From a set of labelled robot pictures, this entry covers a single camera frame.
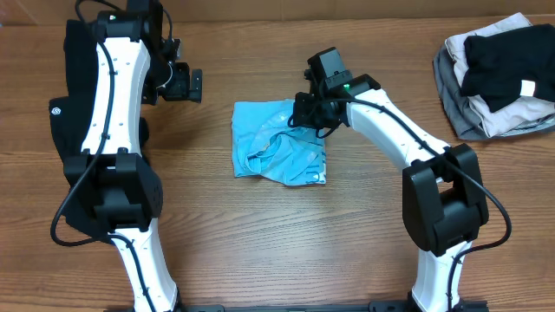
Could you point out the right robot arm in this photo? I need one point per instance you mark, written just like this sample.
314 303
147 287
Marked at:
443 204

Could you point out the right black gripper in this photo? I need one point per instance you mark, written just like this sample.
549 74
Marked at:
301 117

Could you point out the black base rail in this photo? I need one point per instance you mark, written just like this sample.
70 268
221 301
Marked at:
295 308

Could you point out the grey folded garment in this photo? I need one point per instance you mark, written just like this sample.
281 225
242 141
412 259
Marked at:
465 122

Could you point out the light blue printed t-shirt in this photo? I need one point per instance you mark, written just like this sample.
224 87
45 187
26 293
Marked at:
263 144

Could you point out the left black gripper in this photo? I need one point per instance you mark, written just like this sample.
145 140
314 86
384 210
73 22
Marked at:
181 88

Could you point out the black garment with logo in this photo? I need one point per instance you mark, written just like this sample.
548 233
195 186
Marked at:
70 116

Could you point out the beige folded garment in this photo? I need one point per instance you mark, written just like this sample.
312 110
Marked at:
523 109

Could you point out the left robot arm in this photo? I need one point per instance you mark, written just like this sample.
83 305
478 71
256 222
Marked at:
111 184

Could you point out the black folded garment on pile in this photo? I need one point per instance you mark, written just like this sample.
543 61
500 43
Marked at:
509 65

